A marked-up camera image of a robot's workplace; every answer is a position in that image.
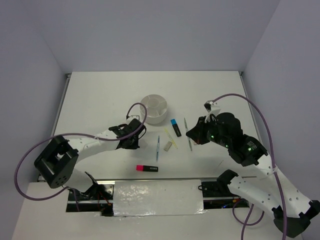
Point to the yellow clear pen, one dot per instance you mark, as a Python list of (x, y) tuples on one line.
[(170, 137)]

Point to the white round compartment organizer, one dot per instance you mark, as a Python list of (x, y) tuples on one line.
[(156, 109)]

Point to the pink capped black highlighter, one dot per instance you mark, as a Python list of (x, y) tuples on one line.
[(147, 168)]

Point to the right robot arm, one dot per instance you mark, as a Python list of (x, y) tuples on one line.
[(291, 210)]

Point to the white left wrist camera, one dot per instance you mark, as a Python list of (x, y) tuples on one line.
[(133, 116)]

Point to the blue clear pen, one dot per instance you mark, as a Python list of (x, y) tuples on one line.
[(158, 148)]

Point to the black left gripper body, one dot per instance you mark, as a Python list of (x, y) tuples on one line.
[(134, 143)]

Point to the silver foil taped panel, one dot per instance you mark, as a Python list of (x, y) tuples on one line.
[(157, 198)]

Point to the green clear pen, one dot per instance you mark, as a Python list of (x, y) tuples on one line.
[(186, 129)]

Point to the blue capped black highlighter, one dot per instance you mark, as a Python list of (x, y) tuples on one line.
[(175, 127)]

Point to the grey eraser block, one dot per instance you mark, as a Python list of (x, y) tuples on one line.
[(167, 146)]

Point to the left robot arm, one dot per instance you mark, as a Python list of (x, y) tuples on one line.
[(57, 161)]

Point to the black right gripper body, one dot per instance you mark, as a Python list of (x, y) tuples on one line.
[(208, 131)]

